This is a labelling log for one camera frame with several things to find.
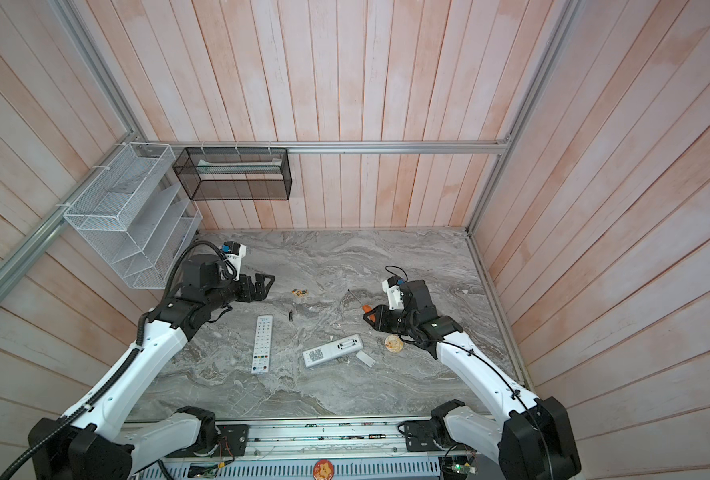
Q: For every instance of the white remote control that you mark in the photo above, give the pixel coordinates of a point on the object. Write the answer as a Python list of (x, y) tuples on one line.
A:
[(332, 350), (262, 345)]

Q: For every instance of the small yellow wooden piece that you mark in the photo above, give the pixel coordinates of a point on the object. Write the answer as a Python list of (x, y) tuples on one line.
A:
[(299, 293)]

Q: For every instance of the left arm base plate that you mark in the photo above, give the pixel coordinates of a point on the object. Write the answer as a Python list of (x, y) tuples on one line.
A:
[(231, 442)]

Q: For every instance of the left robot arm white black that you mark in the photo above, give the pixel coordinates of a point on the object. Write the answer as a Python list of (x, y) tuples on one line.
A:
[(162, 333)]

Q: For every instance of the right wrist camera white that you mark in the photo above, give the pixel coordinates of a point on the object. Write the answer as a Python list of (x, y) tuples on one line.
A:
[(392, 288)]

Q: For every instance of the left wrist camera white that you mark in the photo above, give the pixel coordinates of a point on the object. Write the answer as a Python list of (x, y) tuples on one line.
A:
[(234, 253)]

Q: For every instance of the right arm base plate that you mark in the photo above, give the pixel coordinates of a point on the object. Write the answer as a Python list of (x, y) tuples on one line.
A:
[(430, 435)]

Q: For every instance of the orange handled screwdriver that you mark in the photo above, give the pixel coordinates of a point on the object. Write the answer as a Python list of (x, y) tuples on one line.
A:
[(366, 308)]

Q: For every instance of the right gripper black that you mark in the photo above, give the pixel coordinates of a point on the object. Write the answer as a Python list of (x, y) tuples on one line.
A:
[(382, 311)]

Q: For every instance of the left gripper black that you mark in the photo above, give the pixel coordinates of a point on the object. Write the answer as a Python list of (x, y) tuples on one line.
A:
[(261, 293)]

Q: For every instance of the white wire mesh shelf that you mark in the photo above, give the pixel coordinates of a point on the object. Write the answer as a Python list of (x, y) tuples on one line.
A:
[(133, 218)]

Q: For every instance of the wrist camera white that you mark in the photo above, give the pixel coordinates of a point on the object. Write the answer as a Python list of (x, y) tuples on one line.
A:
[(392, 288), (234, 253)]

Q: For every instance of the aluminium front rail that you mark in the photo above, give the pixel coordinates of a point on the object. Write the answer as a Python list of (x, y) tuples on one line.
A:
[(325, 441)]

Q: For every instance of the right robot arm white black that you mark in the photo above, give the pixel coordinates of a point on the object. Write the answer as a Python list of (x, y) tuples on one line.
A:
[(526, 436)]

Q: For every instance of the white battery cover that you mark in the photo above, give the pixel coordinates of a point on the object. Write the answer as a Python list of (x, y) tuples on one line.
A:
[(366, 359)]

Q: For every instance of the round wooden coaster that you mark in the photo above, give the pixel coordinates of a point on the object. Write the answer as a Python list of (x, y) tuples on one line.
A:
[(393, 343)]

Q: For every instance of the black wire mesh basket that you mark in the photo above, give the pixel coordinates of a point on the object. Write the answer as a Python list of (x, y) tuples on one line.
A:
[(210, 173)]

